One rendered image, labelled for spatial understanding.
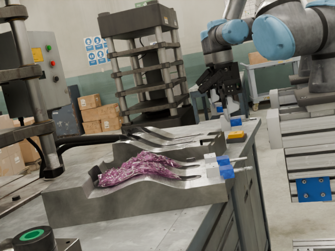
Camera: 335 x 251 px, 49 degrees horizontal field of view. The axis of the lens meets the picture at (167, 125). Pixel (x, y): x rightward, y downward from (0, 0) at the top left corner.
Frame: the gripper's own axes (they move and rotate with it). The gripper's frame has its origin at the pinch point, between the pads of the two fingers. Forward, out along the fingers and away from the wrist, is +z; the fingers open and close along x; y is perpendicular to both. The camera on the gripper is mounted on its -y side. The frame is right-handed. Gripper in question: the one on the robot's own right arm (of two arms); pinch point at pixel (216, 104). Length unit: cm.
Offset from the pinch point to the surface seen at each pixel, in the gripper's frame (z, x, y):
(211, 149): 8, -41, 31
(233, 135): 11.7, -11.5, 16.8
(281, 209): 95, 81, -30
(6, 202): 16, -96, -28
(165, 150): 7, -51, 18
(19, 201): 16, -93, -23
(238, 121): 1.6, -27.4, 33.9
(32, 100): -19, -72, -39
